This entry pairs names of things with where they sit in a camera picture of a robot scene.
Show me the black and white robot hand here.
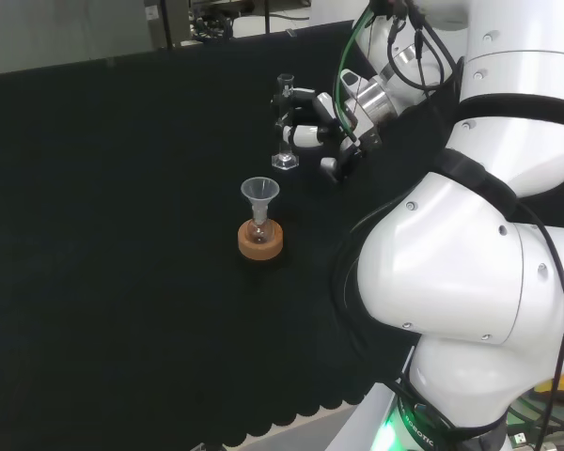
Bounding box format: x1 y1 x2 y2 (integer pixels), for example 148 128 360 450
273 70 383 184

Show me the clear graduated cylinder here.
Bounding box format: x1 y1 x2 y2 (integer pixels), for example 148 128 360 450
270 72 300 171

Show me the clear plastic funnel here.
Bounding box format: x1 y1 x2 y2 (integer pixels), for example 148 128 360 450
240 177 281 222

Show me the round-bottom glass flask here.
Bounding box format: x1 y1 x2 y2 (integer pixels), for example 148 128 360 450
246 216 274 245

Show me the grey metal cabinet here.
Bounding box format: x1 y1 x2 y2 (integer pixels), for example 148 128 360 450
143 0 192 51

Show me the black table cloth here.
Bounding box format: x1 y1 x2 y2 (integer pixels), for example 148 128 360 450
0 21 452 447

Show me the green cable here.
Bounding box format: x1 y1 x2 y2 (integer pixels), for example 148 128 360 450
336 0 382 138

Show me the black cable bundle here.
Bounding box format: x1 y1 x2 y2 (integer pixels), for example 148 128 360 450
189 10 237 42

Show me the cork ring stand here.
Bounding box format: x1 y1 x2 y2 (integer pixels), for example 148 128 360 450
237 220 286 262

